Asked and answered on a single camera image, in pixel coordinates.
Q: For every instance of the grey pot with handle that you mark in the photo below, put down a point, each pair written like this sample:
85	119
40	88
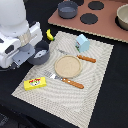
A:
41	54

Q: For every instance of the beige bowl on stove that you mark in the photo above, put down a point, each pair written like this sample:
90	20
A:
122	14

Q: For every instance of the round wooden plate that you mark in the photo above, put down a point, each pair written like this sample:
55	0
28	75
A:
68	66

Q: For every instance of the woven beige placemat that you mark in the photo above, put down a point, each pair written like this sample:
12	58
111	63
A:
63	100

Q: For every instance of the dark grey pot on stove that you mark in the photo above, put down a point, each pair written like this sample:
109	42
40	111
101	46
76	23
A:
67	9

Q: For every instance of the yellow toy box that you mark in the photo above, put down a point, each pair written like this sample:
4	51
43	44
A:
35	83

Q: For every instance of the fork with wooden handle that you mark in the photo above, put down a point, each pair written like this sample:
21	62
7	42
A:
54	76

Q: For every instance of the light blue toy carton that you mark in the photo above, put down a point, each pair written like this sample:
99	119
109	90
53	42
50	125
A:
82	43

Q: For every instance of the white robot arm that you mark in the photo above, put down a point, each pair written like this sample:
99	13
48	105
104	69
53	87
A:
13	22

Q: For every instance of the yellow toy banana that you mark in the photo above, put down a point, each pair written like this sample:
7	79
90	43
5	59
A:
49	35

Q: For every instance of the knife with wooden handle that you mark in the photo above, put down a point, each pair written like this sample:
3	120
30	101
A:
79	56

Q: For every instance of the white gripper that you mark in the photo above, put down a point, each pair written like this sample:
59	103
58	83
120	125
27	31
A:
14	50

